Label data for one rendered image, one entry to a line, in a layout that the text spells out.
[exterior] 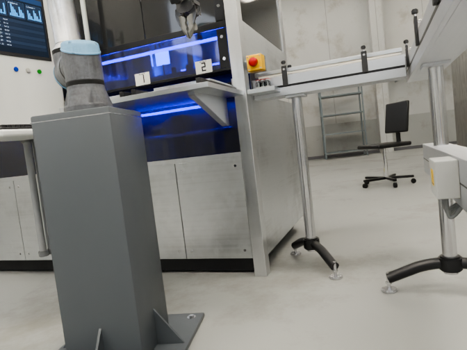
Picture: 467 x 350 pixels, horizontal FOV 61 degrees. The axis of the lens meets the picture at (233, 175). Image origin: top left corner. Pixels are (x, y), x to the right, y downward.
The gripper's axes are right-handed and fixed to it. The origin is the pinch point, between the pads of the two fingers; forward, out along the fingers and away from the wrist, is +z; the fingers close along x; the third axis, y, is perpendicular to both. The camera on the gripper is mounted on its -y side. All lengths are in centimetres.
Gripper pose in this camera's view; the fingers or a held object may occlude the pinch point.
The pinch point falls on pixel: (188, 34)
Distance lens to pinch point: 170.3
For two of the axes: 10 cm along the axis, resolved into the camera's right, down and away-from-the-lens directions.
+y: 3.4, -1.1, 9.3
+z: 1.2, 9.9, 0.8
